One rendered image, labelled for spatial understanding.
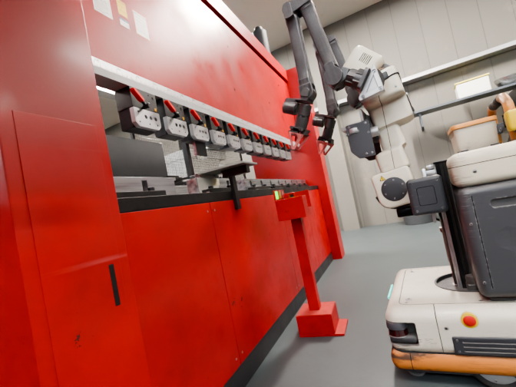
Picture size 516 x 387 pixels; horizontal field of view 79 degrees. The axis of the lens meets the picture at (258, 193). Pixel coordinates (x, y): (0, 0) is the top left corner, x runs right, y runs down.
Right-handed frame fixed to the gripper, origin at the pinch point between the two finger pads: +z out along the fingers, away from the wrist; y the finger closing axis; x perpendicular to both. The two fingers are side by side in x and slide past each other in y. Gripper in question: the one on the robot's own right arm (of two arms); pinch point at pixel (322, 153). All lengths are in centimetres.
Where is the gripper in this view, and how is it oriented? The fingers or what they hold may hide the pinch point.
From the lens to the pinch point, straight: 185.9
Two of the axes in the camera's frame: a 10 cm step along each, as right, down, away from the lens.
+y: -4.7, 0.6, -8.8
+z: -2.1, 9.6, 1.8
